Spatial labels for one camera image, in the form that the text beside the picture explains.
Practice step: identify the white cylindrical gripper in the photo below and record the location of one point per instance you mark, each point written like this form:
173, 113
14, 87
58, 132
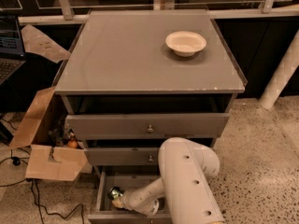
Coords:
127, 200

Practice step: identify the green soda can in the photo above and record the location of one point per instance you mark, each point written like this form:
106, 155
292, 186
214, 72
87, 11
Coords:
115, 193

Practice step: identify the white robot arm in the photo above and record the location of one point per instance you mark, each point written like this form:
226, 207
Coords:
251, 177

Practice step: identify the grey bottom drawer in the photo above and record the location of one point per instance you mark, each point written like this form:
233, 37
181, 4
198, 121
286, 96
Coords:
125, 178

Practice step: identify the grey drawer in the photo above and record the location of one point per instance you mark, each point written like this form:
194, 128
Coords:
128, 116
125, 178
124, 152

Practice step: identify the grey middle drawer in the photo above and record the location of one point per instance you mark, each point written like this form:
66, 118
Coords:
124, 152

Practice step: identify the brass top drawer knob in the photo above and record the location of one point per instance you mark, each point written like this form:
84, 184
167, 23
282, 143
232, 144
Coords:
150, 129

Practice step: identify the grey top drawer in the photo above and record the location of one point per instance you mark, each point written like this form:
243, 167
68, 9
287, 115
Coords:
128, 116

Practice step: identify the grey drawer cabinet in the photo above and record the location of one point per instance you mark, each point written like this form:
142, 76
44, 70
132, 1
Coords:
124, 53

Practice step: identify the orange fruit in box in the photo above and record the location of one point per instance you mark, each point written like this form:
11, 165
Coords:
72, 144

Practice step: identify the open cardboard box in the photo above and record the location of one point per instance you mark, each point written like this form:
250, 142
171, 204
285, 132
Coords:
46, 161

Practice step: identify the white paper bowl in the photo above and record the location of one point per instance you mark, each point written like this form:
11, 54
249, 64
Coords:
184, 43

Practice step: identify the black laptop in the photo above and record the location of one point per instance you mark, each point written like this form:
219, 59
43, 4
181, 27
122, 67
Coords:
12, 52

